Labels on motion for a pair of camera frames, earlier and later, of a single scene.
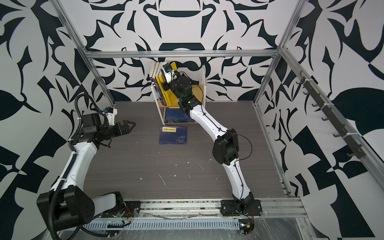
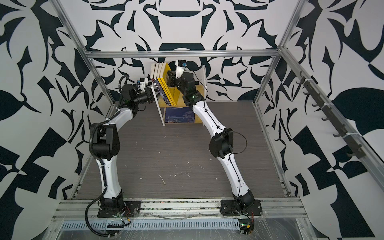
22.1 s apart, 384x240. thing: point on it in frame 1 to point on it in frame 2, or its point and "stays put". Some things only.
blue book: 173,135 to 179,115
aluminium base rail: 209,209 stays put
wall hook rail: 351,141 stays put
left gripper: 126,130 to 149,92
